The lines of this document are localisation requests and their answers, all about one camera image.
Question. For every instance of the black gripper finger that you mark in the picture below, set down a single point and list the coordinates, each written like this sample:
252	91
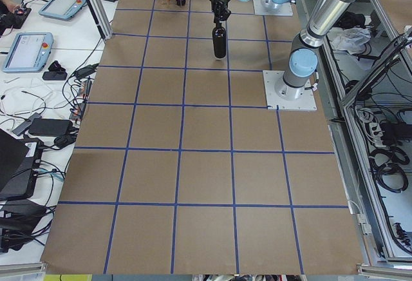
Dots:
225	12
217	8

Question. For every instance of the dark glass wine bottle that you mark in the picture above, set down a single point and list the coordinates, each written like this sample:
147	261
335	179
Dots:
219	39

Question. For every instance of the crumpled white cloth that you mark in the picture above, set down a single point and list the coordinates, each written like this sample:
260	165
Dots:
352	40

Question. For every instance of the blue teach pendant far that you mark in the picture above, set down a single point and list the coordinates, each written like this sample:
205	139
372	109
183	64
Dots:
62	9

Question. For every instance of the blue teach pendant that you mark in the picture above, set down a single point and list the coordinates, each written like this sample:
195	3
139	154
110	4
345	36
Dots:
29	52
62	9

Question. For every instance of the blue teach pendant near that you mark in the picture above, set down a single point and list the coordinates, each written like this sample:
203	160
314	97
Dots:
29	52

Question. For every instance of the black power brick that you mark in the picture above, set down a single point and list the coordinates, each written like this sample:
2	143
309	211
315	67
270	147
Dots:
50	127

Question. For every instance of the black laptop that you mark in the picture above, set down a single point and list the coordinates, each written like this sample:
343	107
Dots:
20	160

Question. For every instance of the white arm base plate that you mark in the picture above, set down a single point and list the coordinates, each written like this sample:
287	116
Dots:
267	7
279	96

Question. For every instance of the aluminium frame post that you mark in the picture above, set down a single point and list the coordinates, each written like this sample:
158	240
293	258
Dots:
100	18

